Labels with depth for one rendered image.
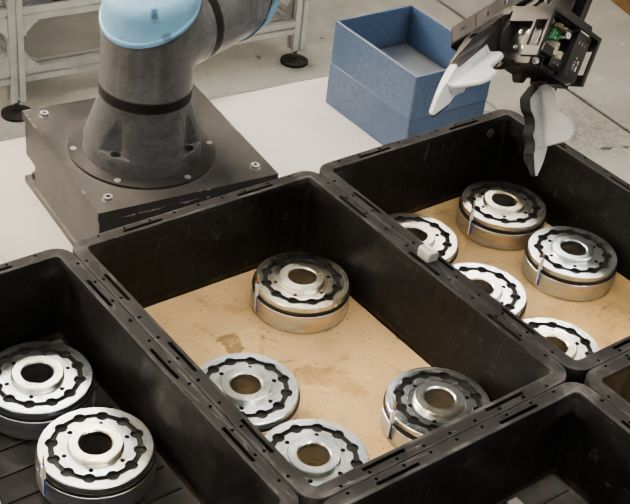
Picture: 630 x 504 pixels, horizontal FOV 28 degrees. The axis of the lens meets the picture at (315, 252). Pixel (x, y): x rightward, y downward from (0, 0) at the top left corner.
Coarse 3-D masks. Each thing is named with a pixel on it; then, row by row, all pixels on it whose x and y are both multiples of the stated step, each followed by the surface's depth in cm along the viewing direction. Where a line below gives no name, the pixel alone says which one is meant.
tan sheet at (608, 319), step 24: (432, 216) 150; (504, 264) 143; (528, 288) 140; (624, 288) 142; (528, 312) 136; (552, 312) 137; (576, 312) 137; (600, 312) 138; (624, 312) 138; (600, 336) 134; (624, 336) 135
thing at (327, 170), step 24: (480, 120) 150; (408, 144) 144; (336, 168) 138; (600, 168) 143; (624, 192) 140; (384, 216) 131; (408, 240) 128; (480, 288) 122; (504, 312) 119; (528, 336) 117; (576, 360) 114; (600, 360) 115
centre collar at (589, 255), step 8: (560, 240) 142; (568, 240) 142; (576, 240) 142; (584, 240) 142; (552, 248) 141; (560, 248) 140; (584, 248) 141; (592, 248) 141; (560, 256) 140; (568, 256) 139; (576, 256) 139; (584, 256) 140; (592, 256) 140
